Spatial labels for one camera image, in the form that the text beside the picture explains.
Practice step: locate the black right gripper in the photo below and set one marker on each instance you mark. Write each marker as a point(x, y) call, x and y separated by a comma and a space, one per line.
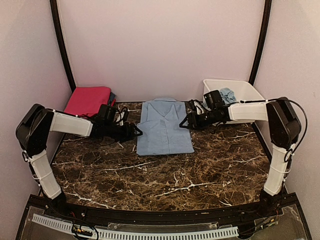
point(195, 121)

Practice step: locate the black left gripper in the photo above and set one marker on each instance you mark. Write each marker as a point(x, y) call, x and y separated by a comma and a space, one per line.
point(128, 132)

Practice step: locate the light blue button shirt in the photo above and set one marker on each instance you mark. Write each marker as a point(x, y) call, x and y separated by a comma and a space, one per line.
point(161, 132)

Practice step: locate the blue cloth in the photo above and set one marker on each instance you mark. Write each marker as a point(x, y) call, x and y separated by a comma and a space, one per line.
point(228, 96)

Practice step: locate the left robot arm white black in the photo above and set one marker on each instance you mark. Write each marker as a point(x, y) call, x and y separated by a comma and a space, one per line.
point(34, 130)

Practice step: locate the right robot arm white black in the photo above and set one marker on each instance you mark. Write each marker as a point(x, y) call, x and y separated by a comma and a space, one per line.
point(284, 130)

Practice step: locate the folded red garment underneath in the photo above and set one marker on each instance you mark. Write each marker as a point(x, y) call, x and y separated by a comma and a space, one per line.
point(113, 102)

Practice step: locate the folded dark blue garment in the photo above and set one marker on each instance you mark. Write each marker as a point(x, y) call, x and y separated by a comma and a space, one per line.
point(112, 96)

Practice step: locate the folded pink red garment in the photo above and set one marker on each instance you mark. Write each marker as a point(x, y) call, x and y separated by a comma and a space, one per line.
point(86, 101)

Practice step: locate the white plastic bin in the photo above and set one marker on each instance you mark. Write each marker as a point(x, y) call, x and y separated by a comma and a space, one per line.
point(240, 95)

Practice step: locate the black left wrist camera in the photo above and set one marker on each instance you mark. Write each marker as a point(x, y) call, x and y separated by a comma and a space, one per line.
point(106, 113)

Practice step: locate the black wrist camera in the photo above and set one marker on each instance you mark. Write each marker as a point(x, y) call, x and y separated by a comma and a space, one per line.
point(214, 100)
point(106, 113)

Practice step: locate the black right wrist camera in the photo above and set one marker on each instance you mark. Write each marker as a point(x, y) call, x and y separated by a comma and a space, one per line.
point(214, 100)

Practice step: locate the left black frame post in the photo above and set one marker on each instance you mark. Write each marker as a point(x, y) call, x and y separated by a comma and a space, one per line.
point(61, 44)

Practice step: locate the black frame post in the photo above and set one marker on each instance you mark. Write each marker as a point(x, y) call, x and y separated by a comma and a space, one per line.
point(261, 41)
point(61, 44)

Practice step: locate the white slotted cable duct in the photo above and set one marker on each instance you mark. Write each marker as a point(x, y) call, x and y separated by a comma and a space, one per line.
point(119, 231)

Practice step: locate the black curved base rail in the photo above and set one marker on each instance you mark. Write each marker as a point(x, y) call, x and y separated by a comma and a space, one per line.
point(95, 216)

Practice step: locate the right black frame post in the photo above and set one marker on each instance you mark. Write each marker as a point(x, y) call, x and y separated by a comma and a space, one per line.
point(261, 41)

